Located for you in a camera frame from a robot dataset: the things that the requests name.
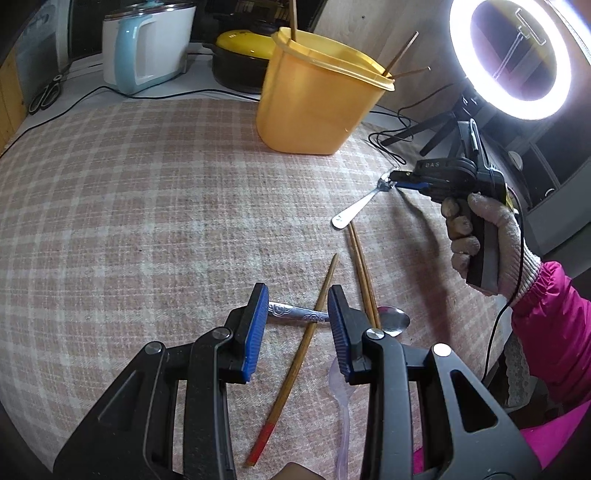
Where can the grey cutting board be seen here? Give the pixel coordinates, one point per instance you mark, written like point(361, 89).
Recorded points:
point(46, 41)

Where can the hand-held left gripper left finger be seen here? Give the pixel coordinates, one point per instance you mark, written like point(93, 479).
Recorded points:
point(256, 332)

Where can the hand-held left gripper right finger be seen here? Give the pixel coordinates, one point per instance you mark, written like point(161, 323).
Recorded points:
point(339, 332)

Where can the black pot with yellow lid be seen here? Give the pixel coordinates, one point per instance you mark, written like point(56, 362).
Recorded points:
point(240, 69)

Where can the person's left hand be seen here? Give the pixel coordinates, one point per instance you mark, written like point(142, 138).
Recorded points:
point(300, 474)

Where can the clear plastic spoon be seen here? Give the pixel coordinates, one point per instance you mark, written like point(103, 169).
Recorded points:
point(344, 415)

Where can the white lace cloth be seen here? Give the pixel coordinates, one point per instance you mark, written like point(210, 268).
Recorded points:
point(517, 369)

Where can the person's right forearm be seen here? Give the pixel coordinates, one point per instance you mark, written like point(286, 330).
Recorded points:
point(558, 332)

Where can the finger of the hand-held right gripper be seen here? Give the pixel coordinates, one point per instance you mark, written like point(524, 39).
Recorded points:
point(404, 175)
point(413, 186)

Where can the person's pink jacket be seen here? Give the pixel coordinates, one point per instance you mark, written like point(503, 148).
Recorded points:
point(554, 443)

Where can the pale wooden board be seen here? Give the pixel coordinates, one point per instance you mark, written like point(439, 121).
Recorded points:
point(369, 27)

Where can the metal fork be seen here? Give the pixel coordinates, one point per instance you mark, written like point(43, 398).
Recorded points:
point(355, 210)

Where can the black scissors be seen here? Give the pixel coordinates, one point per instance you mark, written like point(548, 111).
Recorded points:
point(46, 97)

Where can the white and blue electric kettle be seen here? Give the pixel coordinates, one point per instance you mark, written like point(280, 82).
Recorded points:
point(161, 50)

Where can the yellow plastic bin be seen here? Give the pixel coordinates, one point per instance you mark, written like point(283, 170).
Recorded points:
point(314, 106)

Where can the brown wooden plank board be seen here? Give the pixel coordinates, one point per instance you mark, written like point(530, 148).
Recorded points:
point(11, 101)

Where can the metal phone holder clamp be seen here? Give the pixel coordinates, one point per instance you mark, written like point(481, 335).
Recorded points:
point(531, 34)

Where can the person's right hand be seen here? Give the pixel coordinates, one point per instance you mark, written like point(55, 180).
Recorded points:
point(512, 240)

